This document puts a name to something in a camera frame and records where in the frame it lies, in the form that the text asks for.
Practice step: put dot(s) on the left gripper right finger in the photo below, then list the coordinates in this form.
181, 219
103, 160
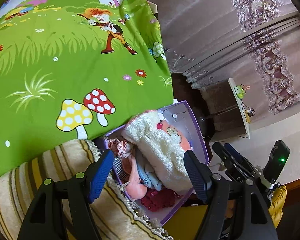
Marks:
250, 219

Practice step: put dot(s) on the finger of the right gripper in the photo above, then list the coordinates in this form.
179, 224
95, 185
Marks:
244, 164
232, 168

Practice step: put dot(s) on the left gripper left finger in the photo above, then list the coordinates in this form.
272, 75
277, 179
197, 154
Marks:
45, 217

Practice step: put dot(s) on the white fluffy cloth pink trim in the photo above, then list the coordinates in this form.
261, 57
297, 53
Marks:
164, 154

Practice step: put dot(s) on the white side shelf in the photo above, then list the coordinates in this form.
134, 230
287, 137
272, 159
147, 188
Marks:
239, 102

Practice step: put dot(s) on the yellow padded sleeve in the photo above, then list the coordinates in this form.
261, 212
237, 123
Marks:
277, 203

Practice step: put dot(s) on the green toy on shelf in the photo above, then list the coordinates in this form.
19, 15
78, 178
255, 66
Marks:
241, 90

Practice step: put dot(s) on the purple white storage box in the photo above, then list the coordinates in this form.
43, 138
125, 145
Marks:
179, 122

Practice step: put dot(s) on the pile of small clothes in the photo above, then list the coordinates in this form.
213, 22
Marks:
157, 197

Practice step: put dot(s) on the beige curtain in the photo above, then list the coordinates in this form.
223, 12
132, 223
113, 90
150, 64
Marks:
255, 42

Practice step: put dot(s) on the green cartoon play mat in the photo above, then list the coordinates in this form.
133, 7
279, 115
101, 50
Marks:
75, 69

